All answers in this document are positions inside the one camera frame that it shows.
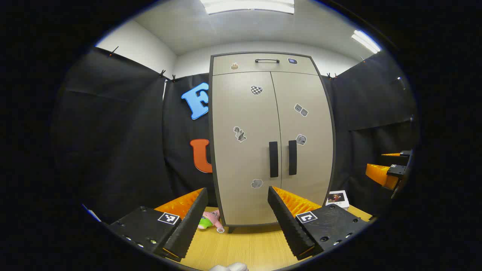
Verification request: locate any black door handle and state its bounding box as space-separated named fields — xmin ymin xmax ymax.
xmin=288 ymin=140 xmax=298 ymax=176
xmin=269 ymin=142 xmax=279 ymax=178

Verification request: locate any white portrait photo card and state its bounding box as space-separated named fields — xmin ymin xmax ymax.
xmin=326 ymin=190 xmax=350 ymax=210

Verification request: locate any beige double-door shoe cabinet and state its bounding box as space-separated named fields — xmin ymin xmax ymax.
xmin=208 ymin=52 xmax=337 ymax=234

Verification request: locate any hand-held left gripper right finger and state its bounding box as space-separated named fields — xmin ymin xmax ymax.
xmin=267 ymin=186 xmax=371 ymax=261

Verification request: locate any black backdrop cloth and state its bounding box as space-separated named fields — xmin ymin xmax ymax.
xmin=51 ymin=47 xmax=418 ymax=226

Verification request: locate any pink green plush toy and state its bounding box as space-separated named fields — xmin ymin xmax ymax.
xmin=198 ymin=210 xmax=226 ymax=234

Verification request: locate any beige shoe cabinet door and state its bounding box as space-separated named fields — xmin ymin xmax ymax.
xmin=270 ymin=71 xmax=336 ymax=207
xmin=212 ymin=72 xmax=281 ymax=226

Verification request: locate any rectangular ceiling light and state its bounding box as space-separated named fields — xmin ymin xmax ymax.
xmin=351 ymin=30 xmax=381 ymax=54
xmin=200 ymin=0 xmax=295 ymax=15

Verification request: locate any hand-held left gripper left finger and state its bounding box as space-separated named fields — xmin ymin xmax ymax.
xmin=108 ymin=187 xmax=209 ymax=263

